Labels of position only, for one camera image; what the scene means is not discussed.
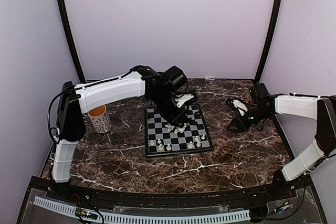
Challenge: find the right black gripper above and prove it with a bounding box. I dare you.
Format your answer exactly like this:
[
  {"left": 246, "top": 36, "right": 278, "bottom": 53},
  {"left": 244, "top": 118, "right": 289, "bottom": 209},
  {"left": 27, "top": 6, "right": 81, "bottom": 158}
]
[{"left": 227, "top": 105, "right": 272, "bottom": 133}]

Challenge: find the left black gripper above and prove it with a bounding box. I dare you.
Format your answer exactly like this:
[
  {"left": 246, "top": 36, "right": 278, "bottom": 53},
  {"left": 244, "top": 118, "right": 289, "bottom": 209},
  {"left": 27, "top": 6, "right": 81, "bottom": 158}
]
[{"left": 151, "top": 91, "right": 187, "bottom": 128}]

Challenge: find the black grey chessboard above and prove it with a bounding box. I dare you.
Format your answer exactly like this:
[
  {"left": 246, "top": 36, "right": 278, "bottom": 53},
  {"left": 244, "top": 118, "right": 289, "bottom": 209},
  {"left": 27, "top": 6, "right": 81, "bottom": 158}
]
[{"left": 145, "top": 103, "right": 214, "bottom": 158}]

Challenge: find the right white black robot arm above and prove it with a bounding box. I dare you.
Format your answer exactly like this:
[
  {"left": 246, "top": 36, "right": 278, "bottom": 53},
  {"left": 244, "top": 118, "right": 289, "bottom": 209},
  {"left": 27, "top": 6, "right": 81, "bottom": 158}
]
[{"left": 225, "top": 83, "right": 335, "bottom": 200}]

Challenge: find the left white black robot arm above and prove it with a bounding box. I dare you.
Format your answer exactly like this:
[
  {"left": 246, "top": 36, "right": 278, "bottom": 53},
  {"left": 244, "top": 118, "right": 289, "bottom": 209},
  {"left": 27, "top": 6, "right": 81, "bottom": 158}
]
[{"left": 48, "top": 65, "right": 197, "bottom": 201}]

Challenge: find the white patterned mug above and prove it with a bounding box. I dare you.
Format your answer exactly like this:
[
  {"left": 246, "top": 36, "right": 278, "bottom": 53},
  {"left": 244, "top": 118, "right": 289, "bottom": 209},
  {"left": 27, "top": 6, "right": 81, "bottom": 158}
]
[{"left": 88, "top": 105, "right": 112, "bottom": 134}]

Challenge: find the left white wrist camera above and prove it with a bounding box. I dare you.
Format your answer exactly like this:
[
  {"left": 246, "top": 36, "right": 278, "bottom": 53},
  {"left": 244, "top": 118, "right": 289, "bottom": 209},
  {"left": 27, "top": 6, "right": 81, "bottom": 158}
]
[{"left": 174, "top": 93, "right": 197, "bottom": 108}]

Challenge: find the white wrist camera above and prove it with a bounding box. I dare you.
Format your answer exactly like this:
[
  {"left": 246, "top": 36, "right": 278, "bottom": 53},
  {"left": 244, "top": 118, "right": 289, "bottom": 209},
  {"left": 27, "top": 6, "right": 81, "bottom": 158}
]
[
  {"left": 225, "top": 98, "right": 248, "bottom": 116},
  {"left": 174, "top": 93, "right": 197, "bottom": 108}
]

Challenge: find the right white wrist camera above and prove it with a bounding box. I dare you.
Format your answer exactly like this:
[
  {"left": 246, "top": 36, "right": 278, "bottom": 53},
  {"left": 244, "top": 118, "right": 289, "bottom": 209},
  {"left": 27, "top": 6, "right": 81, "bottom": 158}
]
[{"left": 225, "top": 98, "right": 248, "bottom": 116}]

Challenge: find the black front rail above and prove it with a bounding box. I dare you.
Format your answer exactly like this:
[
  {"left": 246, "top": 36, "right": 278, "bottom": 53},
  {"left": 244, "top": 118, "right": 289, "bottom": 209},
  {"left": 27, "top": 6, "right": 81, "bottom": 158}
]
[{"left": 28, "top": 176, "right": 303, "bottom": 209}]

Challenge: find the white slotted cable duct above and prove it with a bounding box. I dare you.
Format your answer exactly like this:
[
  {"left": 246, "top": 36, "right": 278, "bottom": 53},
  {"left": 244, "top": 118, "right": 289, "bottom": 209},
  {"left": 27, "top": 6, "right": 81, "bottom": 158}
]
[{"left": 34, "top": 196, "right": 250, "bottom": 223}]

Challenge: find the right black frame post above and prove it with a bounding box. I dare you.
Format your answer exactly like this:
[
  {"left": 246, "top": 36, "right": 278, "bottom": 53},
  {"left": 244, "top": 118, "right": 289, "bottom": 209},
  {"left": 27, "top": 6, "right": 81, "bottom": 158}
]
[{"left": 254, "top": 0, "right": 281, "bottom": 83}]

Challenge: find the black frame post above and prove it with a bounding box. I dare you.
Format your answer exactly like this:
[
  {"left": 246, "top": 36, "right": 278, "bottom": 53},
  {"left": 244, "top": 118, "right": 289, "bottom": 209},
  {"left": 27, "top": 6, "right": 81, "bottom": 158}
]
[
  {"left": 57, "top": 0, "right": 86, "bottom": 83},
  {"left": 254, "top": 0, "right": 281, "bottom": 83}
]

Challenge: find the left black frame post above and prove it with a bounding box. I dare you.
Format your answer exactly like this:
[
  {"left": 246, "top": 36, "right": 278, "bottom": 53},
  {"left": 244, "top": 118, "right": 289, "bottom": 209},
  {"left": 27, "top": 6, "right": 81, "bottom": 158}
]
[{"left": 57, "top": 0, "right": 86, "bottom": 83}]

